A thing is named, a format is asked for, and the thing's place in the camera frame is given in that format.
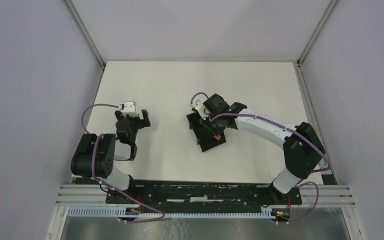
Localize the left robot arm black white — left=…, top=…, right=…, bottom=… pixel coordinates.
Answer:
left=70, top=109, right=151, bottom=204

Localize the white slotted cable duct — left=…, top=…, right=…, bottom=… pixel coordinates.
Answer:
left=67, top=206, right=275, bottom=220

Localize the black plastic bin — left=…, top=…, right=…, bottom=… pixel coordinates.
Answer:
left=186, top=112, right=226, bottom=153

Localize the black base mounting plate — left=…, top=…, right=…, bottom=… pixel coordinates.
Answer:
left=105, top=179, right=303, bottom=215

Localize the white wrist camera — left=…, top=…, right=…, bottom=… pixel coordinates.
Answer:
left=118, top=101, right=139, bottom=118
left=189, top=99, right=206, bottom=112

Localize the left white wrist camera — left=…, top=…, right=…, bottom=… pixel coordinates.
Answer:
left=118, top=101, right=139, bottom=118

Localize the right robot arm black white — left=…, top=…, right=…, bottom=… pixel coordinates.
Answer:
left=189, top=93, right=330, bottom=204

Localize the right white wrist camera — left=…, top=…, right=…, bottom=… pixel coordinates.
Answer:
left=189, top=99, right=206, bottom=112

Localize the aluminium frame rail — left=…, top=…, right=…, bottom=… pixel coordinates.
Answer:
left=56, top=184, right=356, bottom=208

